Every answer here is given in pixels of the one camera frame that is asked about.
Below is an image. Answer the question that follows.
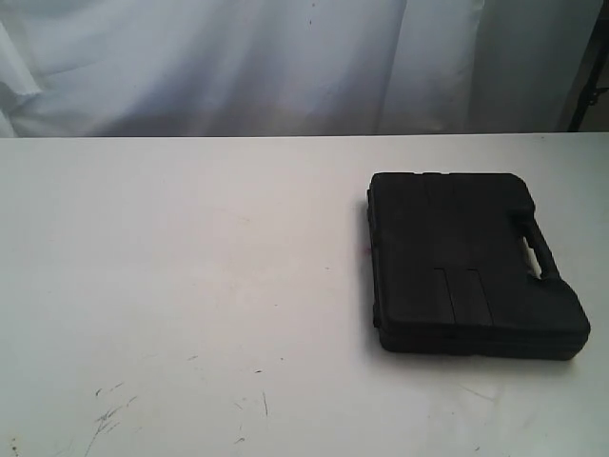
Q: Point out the black plastic tool case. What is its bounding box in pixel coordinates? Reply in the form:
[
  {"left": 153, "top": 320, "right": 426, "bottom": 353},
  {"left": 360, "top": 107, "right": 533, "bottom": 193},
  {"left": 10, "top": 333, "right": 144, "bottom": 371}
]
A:
[{"left": 367, "top": 172, "right": 591, "bottom": 361}]

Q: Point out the white backdrop curtain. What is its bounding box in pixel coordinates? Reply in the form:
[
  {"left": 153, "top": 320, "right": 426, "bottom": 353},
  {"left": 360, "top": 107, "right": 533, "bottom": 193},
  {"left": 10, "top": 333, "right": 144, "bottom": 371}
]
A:
[{"left": 1, "top": 1, "right": 601, "bottom": 137}]

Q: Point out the black backdrop stand pole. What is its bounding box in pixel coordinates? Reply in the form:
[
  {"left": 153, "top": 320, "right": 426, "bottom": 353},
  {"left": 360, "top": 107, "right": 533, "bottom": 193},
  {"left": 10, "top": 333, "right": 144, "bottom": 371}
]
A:
[{"left": 567, "top": 1, "right": 608, "bottom": 132}]

